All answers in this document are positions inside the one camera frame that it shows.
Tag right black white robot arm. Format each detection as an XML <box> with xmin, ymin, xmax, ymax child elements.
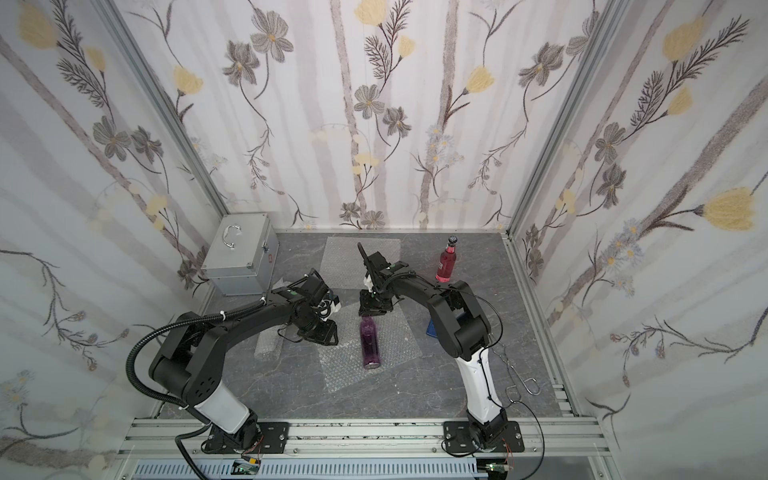
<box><xmin>357</xmin><ymin>243</ymin><xmax>508</xmax><ymax>449</ymax></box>

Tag single bubble wrap sheet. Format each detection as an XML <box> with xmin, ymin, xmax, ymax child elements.
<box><xmin>254</xmin><ymin>326</ymin><xmax>284</xmax><ymax>361</ymax></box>

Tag blue tape dispenser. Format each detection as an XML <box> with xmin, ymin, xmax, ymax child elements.
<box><xmin>426</xmin><ymin>320</ymin><xmax>437</xmax><ymax>338</ymax></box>

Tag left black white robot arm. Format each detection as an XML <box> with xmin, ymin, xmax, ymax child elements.
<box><xmin>149</xmin><ymin>270</ymin><xmax>341</xmax><ymax>443</ymax></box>

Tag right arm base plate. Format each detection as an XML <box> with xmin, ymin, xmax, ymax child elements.
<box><xmin>442</xmin><ymin>421</ymin><xmax>526</xmax><ymax>456</ymax></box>

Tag metal tongs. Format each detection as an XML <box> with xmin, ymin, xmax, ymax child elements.
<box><xmin>493</xmin><ymin>345</ymin><xmax>542</xmax><ymax>403</ymax></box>

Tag bubble wrap sheet stack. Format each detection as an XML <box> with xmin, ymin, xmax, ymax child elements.
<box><xmin>319</xmin><ymin>236</ymin><xmax>401</xmax><ymax>290</ymax></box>

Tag grey metal case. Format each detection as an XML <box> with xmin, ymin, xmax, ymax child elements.
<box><xmin>201</xmin><ymin>213</ymin><xmax>279</xmax><ymax>296</ymax></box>

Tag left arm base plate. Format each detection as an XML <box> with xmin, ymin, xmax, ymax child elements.
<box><xmin>201</xmin><ymin>422</ymin><xmax>290</xmax><ymax>455</ymax></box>

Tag dark purple bottle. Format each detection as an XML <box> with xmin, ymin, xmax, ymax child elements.
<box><xmin>360</xmin><ymin>316</ymin><xmax>381</xmax><ymax>370</ymax></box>

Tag pink red bottle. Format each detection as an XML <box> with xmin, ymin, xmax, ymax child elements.
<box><xmin>435</xmin><ymin>236</ymin><xmax>458</xmax><ymax>283</ymax></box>

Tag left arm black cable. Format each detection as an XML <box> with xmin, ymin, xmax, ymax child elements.
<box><xmin>124</xmin><ymin>299</ymin><xmax>271</xmax><ymax>480</ymax></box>

